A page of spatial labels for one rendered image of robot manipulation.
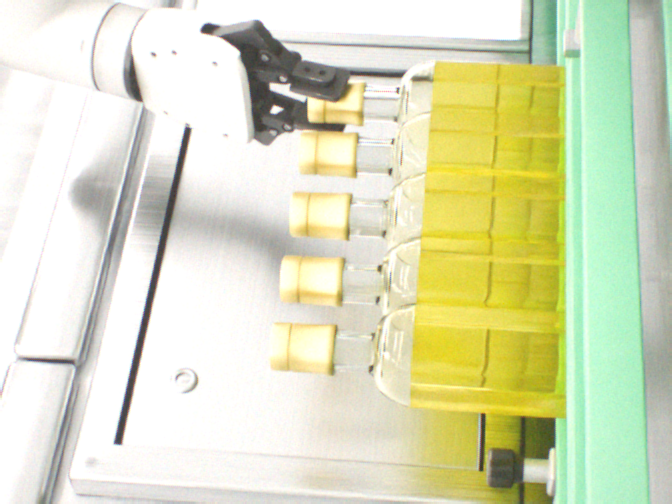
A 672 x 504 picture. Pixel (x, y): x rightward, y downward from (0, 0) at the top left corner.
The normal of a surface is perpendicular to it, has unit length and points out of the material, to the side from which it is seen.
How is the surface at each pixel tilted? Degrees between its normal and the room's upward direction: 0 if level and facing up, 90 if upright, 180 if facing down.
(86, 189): 90
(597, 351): 90
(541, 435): 90
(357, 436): 90
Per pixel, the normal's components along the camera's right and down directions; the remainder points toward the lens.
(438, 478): -0.04, -0.60
